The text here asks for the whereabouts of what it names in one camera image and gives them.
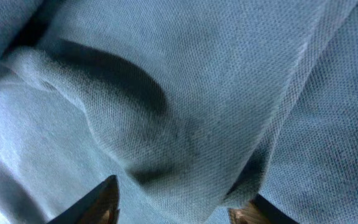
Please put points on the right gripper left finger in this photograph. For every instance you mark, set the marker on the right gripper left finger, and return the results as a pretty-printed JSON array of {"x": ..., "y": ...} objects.
[{"x": 99, "y": 206}]

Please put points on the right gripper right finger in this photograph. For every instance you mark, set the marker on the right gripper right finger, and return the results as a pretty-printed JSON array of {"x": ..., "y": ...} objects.
[{"x": 259, "y": 211}]

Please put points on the dark blue polo shirt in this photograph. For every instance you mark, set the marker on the dark blue polo shirt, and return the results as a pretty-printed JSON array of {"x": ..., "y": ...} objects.
[{"x": 195, "y": 106}]

